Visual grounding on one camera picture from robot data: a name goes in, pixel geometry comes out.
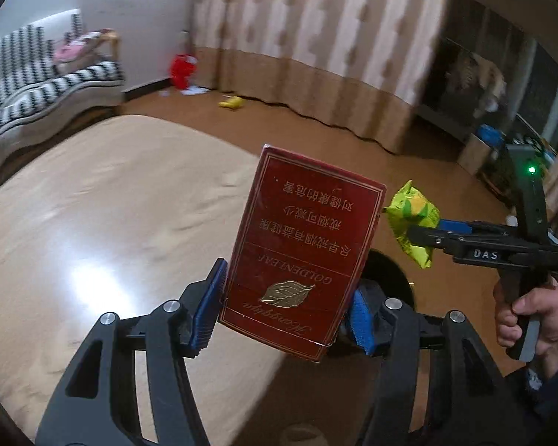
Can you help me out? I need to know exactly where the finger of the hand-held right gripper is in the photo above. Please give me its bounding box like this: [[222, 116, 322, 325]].
[[408, 225, 468, 262], [438, 218, 517, 239]]

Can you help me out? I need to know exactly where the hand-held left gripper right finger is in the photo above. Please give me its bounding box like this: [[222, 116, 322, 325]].
[[349, 281, 531, 446]]

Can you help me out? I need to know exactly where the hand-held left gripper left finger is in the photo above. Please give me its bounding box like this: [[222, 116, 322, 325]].
[[37, 258, 228, 446]]

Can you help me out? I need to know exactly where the green yellow snack packet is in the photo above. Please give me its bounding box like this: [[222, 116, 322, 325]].
[[382, 180, 442, 269]]

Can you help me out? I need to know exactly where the red cigarette box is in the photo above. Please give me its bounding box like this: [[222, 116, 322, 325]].
[[218, 144, 388, 364]]

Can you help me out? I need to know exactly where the person's right forearm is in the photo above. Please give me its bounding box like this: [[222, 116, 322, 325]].
[[507, 320, 558, 446]]

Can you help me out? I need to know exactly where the person's right hand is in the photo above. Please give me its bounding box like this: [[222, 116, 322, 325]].
[[493, 272, 558, 358]]

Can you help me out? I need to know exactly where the cardboard box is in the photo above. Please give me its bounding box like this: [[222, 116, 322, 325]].
[[456, 132, 494, 175]]

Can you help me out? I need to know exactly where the blue plastic item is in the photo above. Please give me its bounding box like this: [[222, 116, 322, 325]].
[[477, 125, 504, 148]]

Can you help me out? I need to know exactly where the brown fuzzy item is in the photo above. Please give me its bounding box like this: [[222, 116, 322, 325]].
[[446, 51, 509, 113]]

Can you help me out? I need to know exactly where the dark wooden cabinet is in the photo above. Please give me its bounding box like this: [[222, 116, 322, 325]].
[[418, 0, 558, 207]]

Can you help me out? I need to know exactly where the red plastic bag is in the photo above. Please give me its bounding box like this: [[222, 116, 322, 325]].
[[169, 54, 200, 90]]

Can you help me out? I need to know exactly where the beige patterned curtain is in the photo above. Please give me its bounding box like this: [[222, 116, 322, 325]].
[[188, 0, 452, 154]]

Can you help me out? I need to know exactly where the striped black white blanket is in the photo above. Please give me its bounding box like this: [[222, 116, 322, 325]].
[[0, 60, 125, 159]]

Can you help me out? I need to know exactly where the pink patterned cloth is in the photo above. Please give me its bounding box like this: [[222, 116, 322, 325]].
[[53, 32, 104, 62]]

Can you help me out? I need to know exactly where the striped sofa back cushion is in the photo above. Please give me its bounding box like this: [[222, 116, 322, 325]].
[[0, 9, 83, 114]]

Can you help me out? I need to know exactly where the wooden frame sofa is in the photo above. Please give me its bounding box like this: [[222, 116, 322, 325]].
[[0, 9, 125, 182]]

